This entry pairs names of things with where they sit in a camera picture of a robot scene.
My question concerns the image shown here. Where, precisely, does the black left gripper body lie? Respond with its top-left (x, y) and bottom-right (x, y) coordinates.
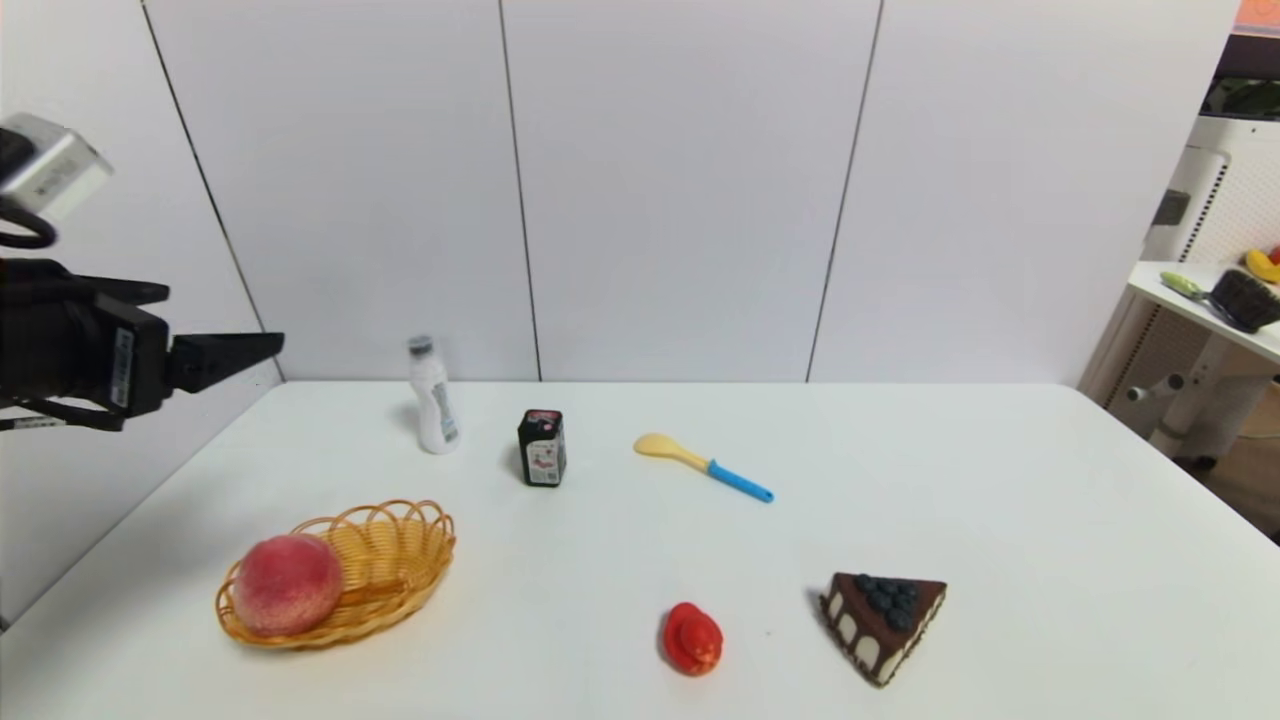
top-left (0, 290), bottom-right (174, 418)

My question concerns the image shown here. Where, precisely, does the red yellow peach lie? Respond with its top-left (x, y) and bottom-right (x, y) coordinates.
top-left (233, 534), bottom-right (346, 639)

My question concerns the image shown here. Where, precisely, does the yellow wicker basket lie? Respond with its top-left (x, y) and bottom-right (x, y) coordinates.
top-left (214, 499), bottom-right (458, 652)

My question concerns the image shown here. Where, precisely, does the white plastic bottle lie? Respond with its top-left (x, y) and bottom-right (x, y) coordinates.
top-left (407, 335), bottom-right (462, 456)

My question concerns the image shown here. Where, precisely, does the black box with pink label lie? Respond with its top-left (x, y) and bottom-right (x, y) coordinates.
top-left (517, 408), bottom-right (568, 488)

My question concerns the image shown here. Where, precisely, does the chocolate blueberry cake slice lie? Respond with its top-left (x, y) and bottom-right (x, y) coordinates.
top-left (819, 572), bottom-right (949, 689)

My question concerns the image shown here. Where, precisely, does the white perforated desk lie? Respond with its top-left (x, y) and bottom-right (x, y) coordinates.
top-left (1078, 115), bottom-right (1280, 473)

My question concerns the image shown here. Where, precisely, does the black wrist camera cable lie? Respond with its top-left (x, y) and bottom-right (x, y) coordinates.
top-left (0, 198), bottom-right (58, 251)

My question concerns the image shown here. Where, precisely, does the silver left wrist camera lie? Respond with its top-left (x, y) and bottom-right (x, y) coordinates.
top-left (0, 112), bottom-right (114, 224)

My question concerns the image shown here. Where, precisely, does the yellow spoon with blue handle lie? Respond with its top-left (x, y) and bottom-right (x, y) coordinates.
top-left (633, 432), bottom-right (776, 504)

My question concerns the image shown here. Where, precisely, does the black brush with green handle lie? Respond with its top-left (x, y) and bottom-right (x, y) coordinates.
top-left (1159, 268), bottom-right (1280, 335)

